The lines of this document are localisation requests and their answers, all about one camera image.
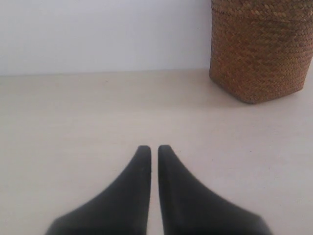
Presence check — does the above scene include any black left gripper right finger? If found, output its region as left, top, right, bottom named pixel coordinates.
left=158, top=145, right=266, bottom=235

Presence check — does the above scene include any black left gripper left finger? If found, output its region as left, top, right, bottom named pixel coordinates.
left=46, top=145, right=152, bottom=235

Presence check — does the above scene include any brown woven wicker basket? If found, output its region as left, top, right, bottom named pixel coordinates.
left=209, top=0, right=313, bottom=104

